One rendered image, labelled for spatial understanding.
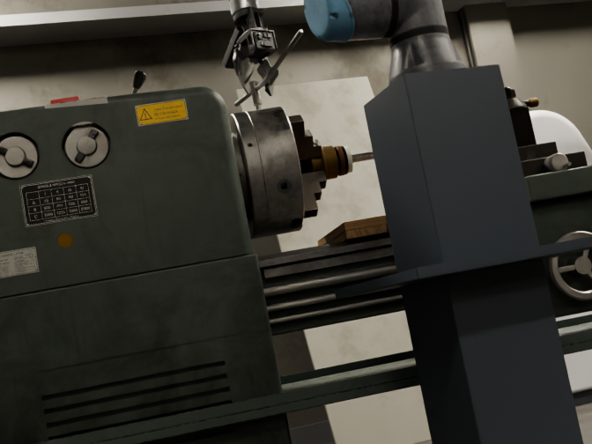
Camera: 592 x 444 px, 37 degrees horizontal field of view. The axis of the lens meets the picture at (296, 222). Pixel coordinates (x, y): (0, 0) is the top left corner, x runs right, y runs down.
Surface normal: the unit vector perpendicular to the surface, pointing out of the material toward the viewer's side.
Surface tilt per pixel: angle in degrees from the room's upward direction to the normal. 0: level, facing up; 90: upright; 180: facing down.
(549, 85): 90
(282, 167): 99
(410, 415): 73
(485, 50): 90
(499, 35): 90
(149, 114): 90
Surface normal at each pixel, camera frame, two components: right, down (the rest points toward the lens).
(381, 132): -0.94, 0.15
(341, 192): 0.22, -0.43
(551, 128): 0.24, -0.15
